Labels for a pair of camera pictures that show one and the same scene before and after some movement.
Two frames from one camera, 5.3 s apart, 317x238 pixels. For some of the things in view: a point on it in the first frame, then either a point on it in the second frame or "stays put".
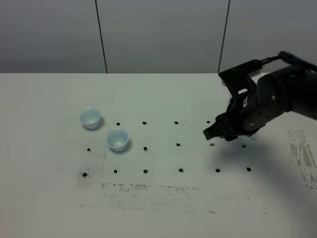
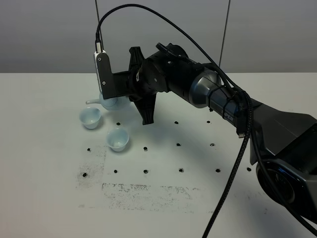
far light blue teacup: (89, 117) stays put
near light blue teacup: (117, 139) stays put
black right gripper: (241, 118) to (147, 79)
